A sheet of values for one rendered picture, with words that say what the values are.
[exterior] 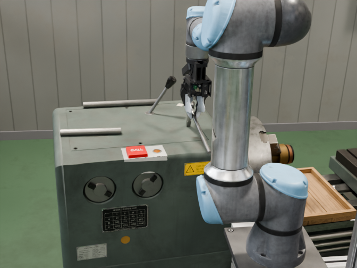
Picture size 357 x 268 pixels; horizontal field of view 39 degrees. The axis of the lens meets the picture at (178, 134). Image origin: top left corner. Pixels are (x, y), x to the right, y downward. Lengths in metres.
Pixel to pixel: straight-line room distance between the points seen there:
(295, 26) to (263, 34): 0.07
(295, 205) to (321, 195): 0.96
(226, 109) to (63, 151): 0.67
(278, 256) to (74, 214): 0.66
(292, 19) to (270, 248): 0.55
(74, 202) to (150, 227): 0.27
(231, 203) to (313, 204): 0.97
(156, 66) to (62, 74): 0.80
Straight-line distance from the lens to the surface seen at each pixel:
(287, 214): 1.24
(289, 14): 1.08
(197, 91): 1.60
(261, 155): 1.83
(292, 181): 1.22
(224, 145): 1.14
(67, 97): 4.55
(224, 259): 1.86
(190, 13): 1.55
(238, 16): 1.05
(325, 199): 2.17
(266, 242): 1.29
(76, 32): 4.38
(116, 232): 1.69
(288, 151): 2.01
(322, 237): 2.12
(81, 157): 1.58
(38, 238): 3.42
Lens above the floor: 1.98
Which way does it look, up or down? 25 degrees down
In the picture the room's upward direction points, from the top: 2 degrees clockwise
